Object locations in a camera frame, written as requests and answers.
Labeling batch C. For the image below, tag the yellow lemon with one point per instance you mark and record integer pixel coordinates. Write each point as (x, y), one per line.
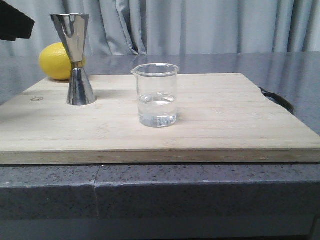
(55, 62)

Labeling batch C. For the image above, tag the steel double jigger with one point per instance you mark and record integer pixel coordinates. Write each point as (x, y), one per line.
(72, 31)

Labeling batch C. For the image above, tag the grey curtain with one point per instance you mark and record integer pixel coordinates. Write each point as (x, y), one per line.
(176, 27)

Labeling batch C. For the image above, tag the wooden cutting board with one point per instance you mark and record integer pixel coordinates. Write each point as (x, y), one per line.
(222, 118)

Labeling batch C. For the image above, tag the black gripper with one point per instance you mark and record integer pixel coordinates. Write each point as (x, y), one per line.
(14, 24)

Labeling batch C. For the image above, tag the clear glass beaker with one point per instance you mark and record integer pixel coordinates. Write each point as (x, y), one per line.
(156, 86)

